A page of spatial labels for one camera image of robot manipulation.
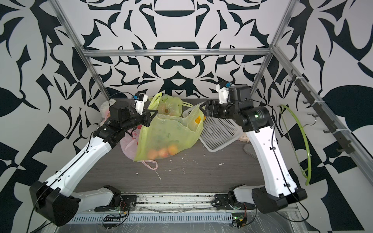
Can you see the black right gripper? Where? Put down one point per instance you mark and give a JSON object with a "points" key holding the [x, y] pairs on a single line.
{"points": [[216, 106]]}

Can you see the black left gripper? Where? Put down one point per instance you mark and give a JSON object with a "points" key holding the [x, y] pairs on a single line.
{"points": [[147, 118]]}

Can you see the red peach basket front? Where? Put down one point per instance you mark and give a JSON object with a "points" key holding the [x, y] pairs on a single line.
{"points": [[163, 153]]}

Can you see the green avocado print plastic bag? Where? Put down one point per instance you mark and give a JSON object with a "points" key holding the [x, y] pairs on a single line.
{"points": [[167, 105]]}

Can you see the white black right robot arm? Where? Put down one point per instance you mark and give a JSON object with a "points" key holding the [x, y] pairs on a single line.
{"points": [[235, 102]]}

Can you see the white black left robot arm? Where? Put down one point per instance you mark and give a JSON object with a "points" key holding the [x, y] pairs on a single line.
{"points": [[56, 199]]}

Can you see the yellow fruit upper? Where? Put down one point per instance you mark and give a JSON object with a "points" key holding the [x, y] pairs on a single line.
{"points": [[198, 120]]}

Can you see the white perforated plastic basket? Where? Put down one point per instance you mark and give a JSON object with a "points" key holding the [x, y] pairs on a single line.
{"points": [[219, 133]]}

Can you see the white plush bear pink shirt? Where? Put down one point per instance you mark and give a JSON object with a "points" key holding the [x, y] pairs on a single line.
{"points": [[105, 112]]}

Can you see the grey oblong pad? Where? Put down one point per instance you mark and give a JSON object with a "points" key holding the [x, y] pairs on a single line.
{"points": [[249, 149]]}

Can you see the green circuit board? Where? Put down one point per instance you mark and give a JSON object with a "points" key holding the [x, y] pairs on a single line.
{"points": [[239, 220]]}

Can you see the black connector block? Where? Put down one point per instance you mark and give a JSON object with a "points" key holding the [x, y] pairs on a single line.
{"points": [[111, 221]]}

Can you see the green hoop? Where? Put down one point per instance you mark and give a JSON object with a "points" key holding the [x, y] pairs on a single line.
{"points": [[307, 173]]}

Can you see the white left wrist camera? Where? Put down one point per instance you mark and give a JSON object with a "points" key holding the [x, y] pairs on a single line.
{"points": [[140, 100]]}

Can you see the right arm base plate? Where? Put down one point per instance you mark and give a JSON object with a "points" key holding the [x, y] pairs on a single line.
{"points": [[229, 202]]}

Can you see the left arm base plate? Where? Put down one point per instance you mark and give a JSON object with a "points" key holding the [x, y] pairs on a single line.
{"points": [[122, 203]]}

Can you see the black wall hook rail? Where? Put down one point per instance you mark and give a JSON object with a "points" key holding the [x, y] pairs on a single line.
{"points": [[324, 113]]}

